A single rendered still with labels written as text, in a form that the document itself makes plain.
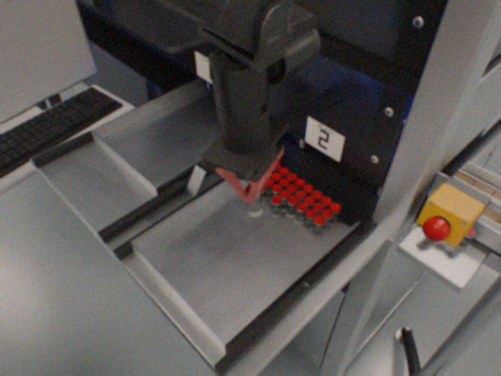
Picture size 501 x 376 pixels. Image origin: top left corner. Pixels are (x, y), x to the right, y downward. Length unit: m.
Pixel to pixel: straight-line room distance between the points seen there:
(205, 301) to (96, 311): 1.11
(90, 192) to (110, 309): 0.92
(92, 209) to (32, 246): 1.21
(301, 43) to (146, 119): 0.69
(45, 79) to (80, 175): 0.46
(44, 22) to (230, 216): 0.78
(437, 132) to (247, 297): 0.40
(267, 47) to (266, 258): 0.48
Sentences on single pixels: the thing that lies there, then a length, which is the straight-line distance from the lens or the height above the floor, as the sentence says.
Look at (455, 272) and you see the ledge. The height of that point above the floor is 0.88.
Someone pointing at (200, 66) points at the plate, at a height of 1.02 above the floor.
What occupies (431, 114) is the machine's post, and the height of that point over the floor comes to 1.17.
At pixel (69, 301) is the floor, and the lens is 1.87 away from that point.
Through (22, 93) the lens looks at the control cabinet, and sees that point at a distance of 1.35.
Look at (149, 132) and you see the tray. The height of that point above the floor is 0.88.
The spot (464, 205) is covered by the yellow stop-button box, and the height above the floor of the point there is 1.03.
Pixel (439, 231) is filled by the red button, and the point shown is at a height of 1.01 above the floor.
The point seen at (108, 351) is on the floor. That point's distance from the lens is 1.72.
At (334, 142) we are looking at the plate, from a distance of 0.78.
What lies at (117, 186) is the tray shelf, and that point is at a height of 0.88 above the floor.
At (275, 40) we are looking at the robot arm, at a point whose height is 1.35.
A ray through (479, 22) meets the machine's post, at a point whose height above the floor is 1.31.
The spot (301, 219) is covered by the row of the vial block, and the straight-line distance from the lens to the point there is 0.81.
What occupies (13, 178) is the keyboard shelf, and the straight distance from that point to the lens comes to 1.16.
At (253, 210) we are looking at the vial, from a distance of 0.55.
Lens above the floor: 1.53
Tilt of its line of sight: 47 degrees down
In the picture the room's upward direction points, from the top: straight up
